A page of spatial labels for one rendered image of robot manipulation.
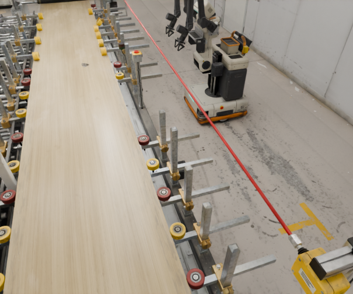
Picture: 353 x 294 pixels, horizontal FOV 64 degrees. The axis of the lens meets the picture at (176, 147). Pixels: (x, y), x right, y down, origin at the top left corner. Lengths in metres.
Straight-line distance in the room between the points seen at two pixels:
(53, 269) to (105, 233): 0.27
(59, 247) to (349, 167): 2.94
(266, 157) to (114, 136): 1.85
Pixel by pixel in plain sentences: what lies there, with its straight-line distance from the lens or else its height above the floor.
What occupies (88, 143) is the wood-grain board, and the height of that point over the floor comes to 0.90.
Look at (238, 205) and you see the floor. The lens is 2.74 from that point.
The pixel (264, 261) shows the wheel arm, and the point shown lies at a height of 0.84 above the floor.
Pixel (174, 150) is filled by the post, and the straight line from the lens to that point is 1.67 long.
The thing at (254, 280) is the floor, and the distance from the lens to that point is 2.40.
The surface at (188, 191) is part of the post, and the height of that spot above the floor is 0.93.
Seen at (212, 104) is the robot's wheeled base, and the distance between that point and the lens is 3.47.
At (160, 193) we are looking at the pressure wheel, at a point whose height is 0.91.
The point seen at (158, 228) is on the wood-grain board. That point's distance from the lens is 1.47.
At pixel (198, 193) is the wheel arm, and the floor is 0.83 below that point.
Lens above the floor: 2.14
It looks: 41 degrees down
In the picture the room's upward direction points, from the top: straight up
